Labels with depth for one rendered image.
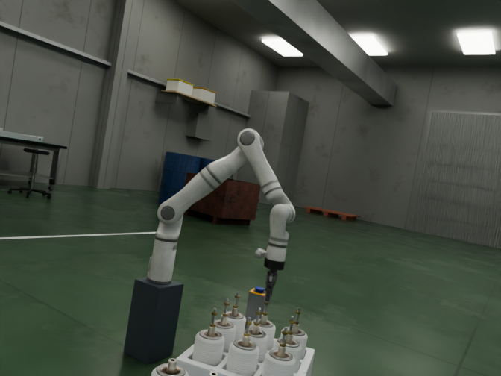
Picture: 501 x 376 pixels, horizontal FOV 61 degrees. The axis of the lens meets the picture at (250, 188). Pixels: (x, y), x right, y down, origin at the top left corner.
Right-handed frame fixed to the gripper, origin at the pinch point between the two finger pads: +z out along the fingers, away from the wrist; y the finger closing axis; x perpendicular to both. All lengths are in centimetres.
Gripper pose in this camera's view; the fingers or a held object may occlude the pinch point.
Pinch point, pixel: (268, 296)
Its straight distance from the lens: 163.9
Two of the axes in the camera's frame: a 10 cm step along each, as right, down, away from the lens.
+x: -9.8, -1.8, 1.3
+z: -1.7, 9.8, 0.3
